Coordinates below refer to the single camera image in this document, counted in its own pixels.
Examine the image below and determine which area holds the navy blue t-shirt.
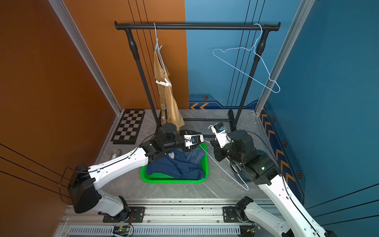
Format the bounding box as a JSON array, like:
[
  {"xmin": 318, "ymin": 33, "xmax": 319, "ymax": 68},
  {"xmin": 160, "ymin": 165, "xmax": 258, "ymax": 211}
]
[{"xmin": 146, "ymin": 149, "xmax": 206, "ymax": 180}]

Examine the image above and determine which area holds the light blue hanger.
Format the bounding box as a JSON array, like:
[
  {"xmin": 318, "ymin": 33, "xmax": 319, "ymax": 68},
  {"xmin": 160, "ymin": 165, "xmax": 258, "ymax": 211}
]
[{"xmin": 212, "ymin": 23, "xmax": 281, "ymax": 94}]

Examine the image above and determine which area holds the light blue t-shirt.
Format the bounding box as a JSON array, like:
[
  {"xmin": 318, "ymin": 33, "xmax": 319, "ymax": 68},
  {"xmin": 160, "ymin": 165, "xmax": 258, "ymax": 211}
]
[{"xmin": 186, "ymin": 146, "xmax": 206, "ymax": 165}]

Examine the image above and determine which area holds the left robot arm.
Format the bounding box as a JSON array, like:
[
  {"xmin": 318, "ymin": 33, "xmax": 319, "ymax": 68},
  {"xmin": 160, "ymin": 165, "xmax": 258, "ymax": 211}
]
[{"xmin": 68, "ymin": 123, "xmax": 204, "ymax": 222}]

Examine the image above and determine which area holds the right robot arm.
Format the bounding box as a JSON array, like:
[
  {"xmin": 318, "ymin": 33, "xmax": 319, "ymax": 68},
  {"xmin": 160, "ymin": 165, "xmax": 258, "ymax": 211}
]
[{"xmin": 211, "ymin": 128, "xmax": 336, "ymax": 237}]

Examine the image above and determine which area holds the yellow printed t-shirt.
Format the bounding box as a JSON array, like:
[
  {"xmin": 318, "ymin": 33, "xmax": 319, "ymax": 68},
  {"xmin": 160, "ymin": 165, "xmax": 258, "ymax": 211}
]
[{"xmin": 154, "ymin": 51, "xmax": 185, "ymax": 132}]

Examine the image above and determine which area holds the teal plastic tub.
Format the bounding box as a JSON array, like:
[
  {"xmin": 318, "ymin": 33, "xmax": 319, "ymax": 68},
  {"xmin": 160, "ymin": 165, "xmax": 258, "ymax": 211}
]
[{"xmin": 241, "ymin": 150, "xmax": 278, "ymax": 185}]

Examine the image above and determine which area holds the green plastic basket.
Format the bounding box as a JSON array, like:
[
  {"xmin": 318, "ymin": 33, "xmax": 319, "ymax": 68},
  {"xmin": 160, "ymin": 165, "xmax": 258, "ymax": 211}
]
[{"xmin": 140, "ymin": 143, "xmax": 209, "ymax": 184}]

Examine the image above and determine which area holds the white clothespin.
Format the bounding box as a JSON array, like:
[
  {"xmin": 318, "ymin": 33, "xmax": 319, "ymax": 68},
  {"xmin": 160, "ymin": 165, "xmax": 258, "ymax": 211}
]
[{"xmin": 156, "ymin": 78, "xmax": 172, "ymax": 87}]

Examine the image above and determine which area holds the black white checkerboard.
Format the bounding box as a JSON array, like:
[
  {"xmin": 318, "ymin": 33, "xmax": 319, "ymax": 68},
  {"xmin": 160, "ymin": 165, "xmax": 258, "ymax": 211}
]
[{"xmin": 111, "ymin": 109, "xmax": 145, "ymax": 145}]

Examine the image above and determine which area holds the silver metal cylinder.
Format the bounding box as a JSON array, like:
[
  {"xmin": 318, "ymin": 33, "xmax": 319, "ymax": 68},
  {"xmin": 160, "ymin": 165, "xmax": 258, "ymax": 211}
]
[{"xmin": 111, "ymin": 149, "xmax": 121, "ymax": 160}]

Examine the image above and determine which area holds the left green circuit board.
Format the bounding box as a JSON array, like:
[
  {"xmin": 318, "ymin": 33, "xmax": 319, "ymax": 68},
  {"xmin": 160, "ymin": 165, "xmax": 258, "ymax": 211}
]
[{"xmin": 112, "ymin": 225, "xmax": 131, "ymax": 237}]

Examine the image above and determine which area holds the black clothes rack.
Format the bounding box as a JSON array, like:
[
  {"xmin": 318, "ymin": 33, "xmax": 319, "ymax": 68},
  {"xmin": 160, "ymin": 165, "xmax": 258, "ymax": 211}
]
[{"xmin": 114, "ymin": 22, "xmax": 281, "ymax": 131}]

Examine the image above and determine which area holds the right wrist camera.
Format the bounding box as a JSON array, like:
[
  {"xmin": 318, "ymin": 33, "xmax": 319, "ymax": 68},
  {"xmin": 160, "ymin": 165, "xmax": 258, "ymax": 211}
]
[{"xmin": 208, "ymin": 122, "xmax": 231, "ymax": 148}]

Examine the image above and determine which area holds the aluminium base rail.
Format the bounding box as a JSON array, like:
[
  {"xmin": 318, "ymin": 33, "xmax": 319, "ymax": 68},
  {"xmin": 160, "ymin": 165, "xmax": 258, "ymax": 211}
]
[{"xmin": 53, "ymin": 197, "xmax": 314, "ymax": 237}]

